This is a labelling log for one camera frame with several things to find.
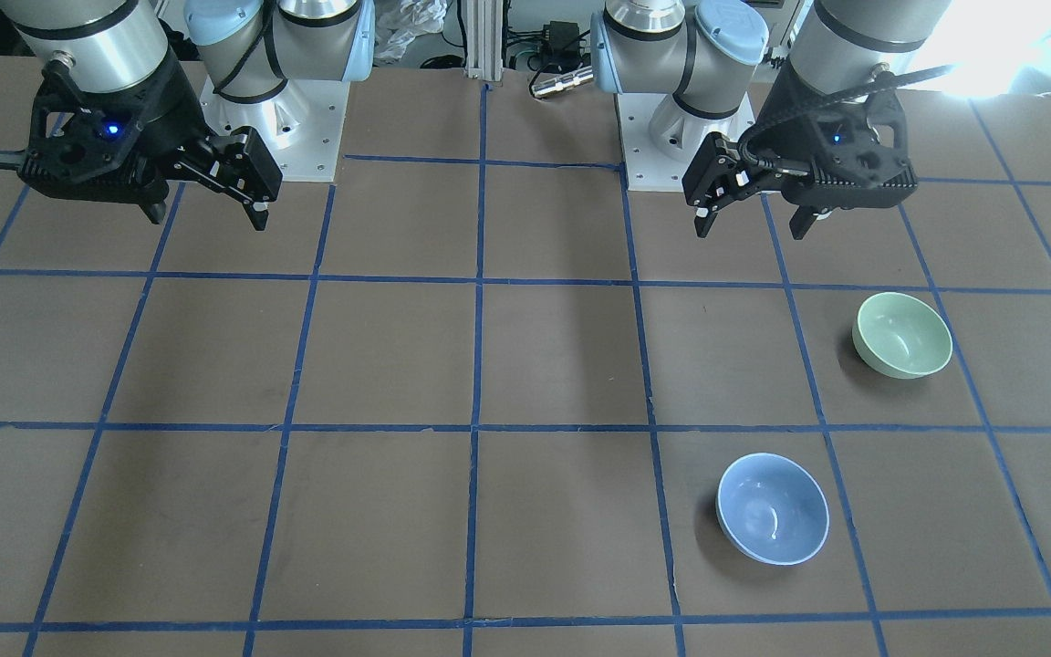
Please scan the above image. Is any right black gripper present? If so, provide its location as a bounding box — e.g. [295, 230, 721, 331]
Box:
[18, 56, 283, 232]

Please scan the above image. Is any black power adapter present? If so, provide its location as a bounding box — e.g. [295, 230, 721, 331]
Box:
[539, 20, 581, 59]

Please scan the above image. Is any blue bowl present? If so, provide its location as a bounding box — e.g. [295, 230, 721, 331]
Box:
[714, 453, 831, 567]

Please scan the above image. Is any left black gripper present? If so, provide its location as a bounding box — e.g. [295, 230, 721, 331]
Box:
[682, 63, 919, 241]

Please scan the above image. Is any green bowl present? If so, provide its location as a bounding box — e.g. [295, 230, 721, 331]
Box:
[851, 292, 954, 379]

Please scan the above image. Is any silver metal cylinder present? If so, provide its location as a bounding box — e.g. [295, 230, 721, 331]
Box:
[529, 66, 595, 100]

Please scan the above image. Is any aluminium frame post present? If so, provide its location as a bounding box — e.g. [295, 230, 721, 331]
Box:
[456, 1, 509, 87]

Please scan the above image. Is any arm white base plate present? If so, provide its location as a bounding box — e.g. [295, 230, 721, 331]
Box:
[200, 79, 351, 183]
[616, 93, 754, 194]

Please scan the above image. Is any white crumpled cloth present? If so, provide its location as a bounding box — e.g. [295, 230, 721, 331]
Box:
[374, 1, 449, 66]

